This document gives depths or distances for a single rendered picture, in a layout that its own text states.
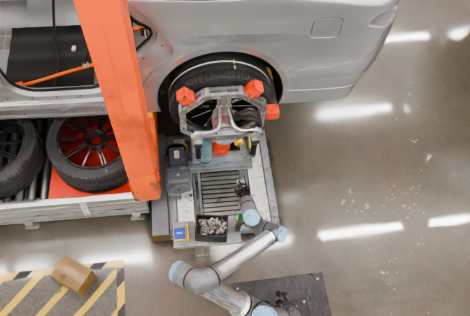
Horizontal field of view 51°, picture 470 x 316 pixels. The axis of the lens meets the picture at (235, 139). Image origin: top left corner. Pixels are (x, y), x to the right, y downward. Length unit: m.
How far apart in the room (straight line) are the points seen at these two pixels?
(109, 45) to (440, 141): 3.15
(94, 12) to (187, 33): 0.94
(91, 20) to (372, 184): 2.76
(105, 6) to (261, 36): 1.16
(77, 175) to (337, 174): 1.96
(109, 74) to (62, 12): 1.68
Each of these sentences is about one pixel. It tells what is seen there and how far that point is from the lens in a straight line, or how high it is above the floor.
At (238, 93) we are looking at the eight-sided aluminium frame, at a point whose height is 1.12.
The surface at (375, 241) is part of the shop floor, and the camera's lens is 3.86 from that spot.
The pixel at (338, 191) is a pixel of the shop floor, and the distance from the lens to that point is 3.93.
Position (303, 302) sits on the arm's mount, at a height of 0.51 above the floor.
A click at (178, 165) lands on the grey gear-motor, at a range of 3.47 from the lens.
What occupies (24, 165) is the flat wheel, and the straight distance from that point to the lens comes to 3.54.
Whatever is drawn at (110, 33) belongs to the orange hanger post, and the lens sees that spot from 1.91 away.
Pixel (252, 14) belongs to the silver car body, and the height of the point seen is 1.59.
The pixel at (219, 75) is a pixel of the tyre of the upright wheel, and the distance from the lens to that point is 2.89.
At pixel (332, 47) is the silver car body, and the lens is 2.96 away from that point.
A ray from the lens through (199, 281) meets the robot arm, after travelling 2.48.
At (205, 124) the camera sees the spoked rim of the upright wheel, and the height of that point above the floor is 0.64.
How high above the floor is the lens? 3.46
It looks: 60 degrees down
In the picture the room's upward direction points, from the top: 6 degrees clockwise
